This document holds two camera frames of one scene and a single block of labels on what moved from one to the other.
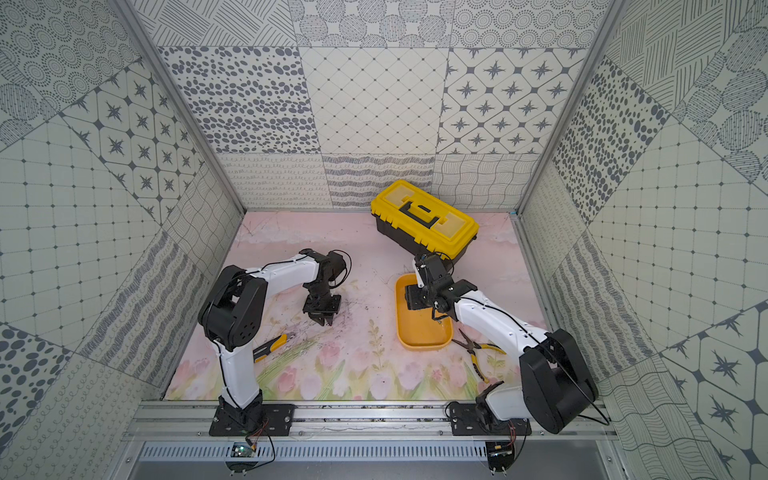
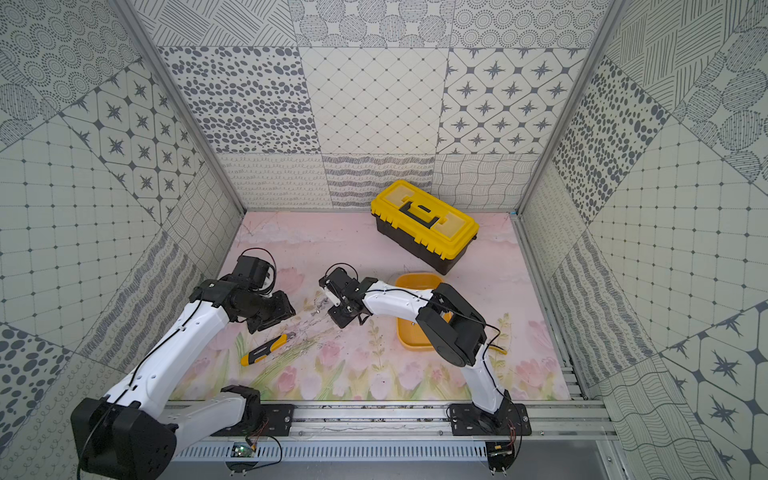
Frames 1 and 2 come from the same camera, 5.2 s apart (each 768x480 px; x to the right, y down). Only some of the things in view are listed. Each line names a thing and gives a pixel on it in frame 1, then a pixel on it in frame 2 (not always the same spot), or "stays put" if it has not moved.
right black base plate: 465,420 stays put
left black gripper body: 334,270 → 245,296
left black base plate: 275,420 stays put
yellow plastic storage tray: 416,328 stays put
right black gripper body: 420,298 → 340,313
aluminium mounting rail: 377,422 stays put
